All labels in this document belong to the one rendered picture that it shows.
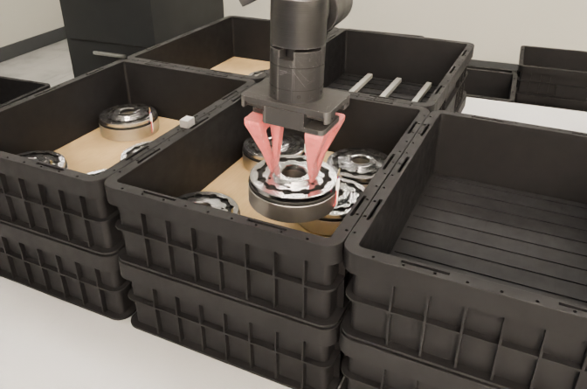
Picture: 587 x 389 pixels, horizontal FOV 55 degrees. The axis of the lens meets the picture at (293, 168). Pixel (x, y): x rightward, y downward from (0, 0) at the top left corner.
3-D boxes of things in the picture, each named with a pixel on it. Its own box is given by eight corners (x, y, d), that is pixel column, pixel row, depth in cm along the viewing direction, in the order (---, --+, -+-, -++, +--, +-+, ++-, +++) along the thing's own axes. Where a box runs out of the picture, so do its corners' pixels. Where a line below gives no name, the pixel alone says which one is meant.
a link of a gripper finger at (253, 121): (270, 154, 69) (272, 81, 64) (324, 167, 66) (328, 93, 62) (243, 177, 64) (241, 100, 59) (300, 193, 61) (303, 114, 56)
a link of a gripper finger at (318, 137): (286, 158, 68) (289, 85, 64) (341, 171, 66) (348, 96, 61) (260, 183, 63) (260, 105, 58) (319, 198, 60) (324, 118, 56)
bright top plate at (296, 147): (290, 166, 85) (290, 163, 84) (231, 154, 88) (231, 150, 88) (314, 140, 93) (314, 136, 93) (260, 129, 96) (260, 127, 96)
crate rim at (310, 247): (336, 269, 55) (337, 249, 54) (100, 201, 66) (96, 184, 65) (431, 122, 87) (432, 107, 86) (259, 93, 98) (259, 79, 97)
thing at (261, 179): (314, 212, 59) (315, 207, 59) (233, 187, 63) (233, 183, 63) (349, 171, 67) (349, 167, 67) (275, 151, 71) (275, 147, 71)
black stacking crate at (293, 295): (333, 340, 60) (336, 253, 54) (113, 266, 71) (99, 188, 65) (423, 177, 91) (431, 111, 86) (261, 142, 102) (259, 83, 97)
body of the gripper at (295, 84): (267, 91, 65) (268, 28, 62) (350, 108, 61) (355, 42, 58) (239, 110, 60) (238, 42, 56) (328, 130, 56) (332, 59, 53)
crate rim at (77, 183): (100, 201, 66) (96, 184, 65) (-69, 153, 77) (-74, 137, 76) (259, 93, 98) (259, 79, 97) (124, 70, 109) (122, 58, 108)
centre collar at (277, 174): (303, 191, 62) (304, 186, 62) (265, 179, 64) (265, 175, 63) (321, 171, 66) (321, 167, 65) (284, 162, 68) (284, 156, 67)
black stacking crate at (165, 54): (260, 142, 103) (258, 82, 97) (132, 115, 114) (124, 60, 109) (339, 77, 135) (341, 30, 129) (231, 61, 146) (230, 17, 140)
